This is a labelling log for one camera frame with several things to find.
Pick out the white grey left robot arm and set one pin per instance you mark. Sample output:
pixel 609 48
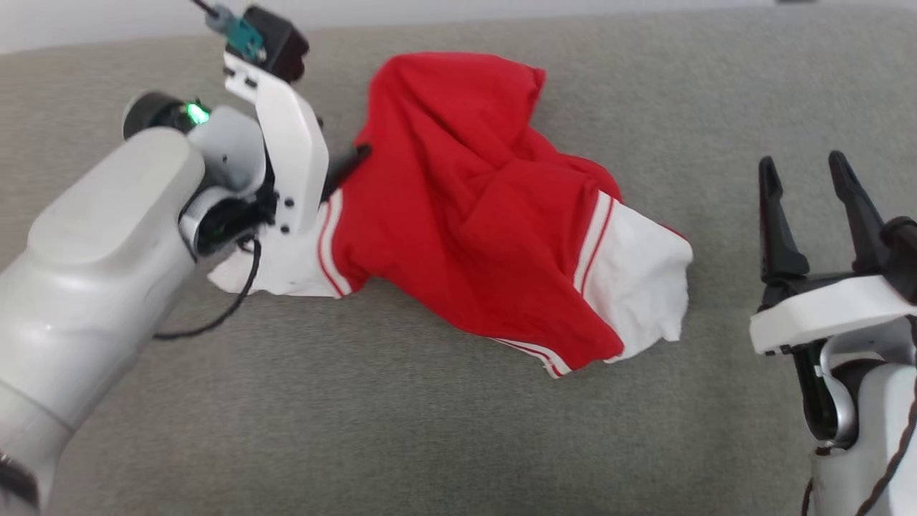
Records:
pixel 93 272

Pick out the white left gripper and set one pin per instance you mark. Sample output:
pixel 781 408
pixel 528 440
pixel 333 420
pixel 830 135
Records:
pixel 294 143

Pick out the red and white shirt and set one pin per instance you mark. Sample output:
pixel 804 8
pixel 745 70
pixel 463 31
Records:
pixel 466 215

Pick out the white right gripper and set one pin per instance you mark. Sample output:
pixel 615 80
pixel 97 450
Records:
pixel 831 312

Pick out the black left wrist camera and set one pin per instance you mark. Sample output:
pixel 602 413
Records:
pixel 279 39

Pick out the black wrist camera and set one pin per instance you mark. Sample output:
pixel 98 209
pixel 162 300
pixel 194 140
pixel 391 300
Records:
pixel 279 39
pixel 904 251

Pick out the teal left camera connector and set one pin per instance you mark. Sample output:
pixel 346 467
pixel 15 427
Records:
pixel 243 32

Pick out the grey fabric sofa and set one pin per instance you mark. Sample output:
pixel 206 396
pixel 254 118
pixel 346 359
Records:
pixel 458 444

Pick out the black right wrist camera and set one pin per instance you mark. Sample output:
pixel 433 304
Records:
pixel 904 251

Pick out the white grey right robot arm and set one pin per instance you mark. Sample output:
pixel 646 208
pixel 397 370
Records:
pixel 874 430

